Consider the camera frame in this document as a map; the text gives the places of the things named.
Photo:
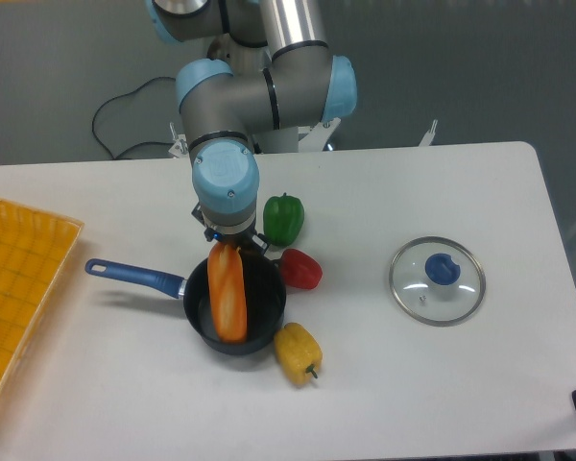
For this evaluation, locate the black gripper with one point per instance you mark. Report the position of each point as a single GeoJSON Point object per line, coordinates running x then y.
{"type": "Point", "coordinates": [241, 235]}

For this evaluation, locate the long orange bread loaf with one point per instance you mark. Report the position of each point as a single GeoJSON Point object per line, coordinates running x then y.
{"type": "Point", "coordinates": [227, 295]}

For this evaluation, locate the dark saucepan with blue handle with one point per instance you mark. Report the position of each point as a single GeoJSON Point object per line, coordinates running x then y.
{"type": "Point", "coordinates": [264, 289]}

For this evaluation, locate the yellow bell pepper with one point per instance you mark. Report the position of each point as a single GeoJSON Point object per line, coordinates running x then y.
{"type": "Point", "coordinates": [298, 353]}

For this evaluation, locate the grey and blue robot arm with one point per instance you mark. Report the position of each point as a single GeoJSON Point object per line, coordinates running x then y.
{"type": "Point", "coordinates": [221, 108]}

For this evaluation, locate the green bell pepper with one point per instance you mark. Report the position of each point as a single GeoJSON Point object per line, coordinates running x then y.
{"type": "Point", "coordinates": [283, 218]}

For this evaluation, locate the red bell pepper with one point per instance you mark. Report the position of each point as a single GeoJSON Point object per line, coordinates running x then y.
{"type": "Point", "coordinates": [299, 270]}

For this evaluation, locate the glass lid with blue knob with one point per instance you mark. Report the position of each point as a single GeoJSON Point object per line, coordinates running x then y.
{"type": "Point", "coordinates": [437, 281]}

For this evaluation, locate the yellow woven tray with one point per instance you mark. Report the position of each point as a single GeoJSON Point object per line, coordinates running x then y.
{"type": "Point", "coordinates": [34, 247]}

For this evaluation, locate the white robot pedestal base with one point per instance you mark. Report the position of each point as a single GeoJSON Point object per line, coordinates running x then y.
{"type": "Point", "coordinates": [302, 139]}

